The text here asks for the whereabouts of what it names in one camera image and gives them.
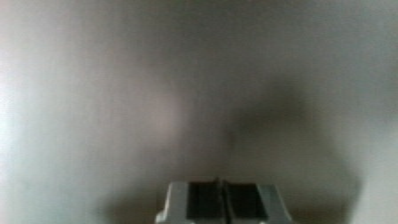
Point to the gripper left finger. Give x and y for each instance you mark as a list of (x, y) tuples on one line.
[(193, 204)]

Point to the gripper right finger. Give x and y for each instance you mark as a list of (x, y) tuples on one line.
[(255, 205)]

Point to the white cabinet body box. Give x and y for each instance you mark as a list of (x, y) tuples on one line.
[(189, 89)]

